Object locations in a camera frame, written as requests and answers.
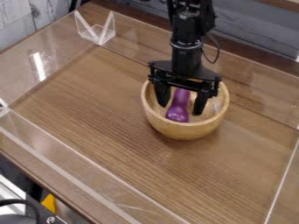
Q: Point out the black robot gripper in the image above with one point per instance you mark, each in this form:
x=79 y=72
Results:
x=184 y=72

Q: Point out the purple toy eggplant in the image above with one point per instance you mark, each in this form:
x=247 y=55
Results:
x=177 y=111

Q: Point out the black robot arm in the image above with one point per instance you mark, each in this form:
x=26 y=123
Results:
x=192 y=20

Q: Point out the brown wooden bowl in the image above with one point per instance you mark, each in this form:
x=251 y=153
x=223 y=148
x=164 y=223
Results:
x=200 y=125

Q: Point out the clear acrylic table barrier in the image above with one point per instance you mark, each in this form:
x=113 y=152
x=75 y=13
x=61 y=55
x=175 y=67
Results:
x=73 y=130

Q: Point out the yellow black device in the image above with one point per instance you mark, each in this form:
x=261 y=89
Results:
x=42 y=210

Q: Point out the clear acrylic corner bracket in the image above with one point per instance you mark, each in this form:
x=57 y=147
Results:
x=99 y=34

